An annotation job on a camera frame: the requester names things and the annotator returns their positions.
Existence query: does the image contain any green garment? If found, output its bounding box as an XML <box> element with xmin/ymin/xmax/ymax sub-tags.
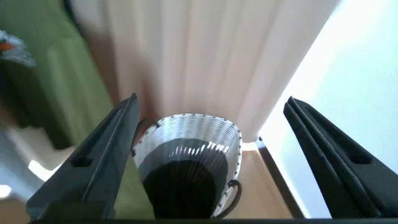
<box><xmin>0</xmin><ymin>0</ymin><xmax>155</xmax><ymax>219</ymax></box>

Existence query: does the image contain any white laundry basket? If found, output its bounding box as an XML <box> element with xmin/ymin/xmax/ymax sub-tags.
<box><xmin>130</xmin><ymin>113</ymin><xmax>244</xmax><ymax>219</ymax></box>

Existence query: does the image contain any beige curtain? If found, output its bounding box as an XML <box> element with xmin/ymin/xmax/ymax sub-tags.
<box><xmin>70</xmin><ymin>0</ymin><xmax>340</xmax><ymax>152</ymax></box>

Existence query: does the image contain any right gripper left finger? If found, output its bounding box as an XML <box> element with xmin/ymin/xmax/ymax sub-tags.
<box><xmin>26</xmin><ymin>92</ymin><xmax>140</xmax><ymax>219</ymax></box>

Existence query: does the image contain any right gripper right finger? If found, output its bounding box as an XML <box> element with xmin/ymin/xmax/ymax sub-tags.
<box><xmin>282</xmin><ymin>96</ymin><xmax>398</xmax><ymax>218</ymax></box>

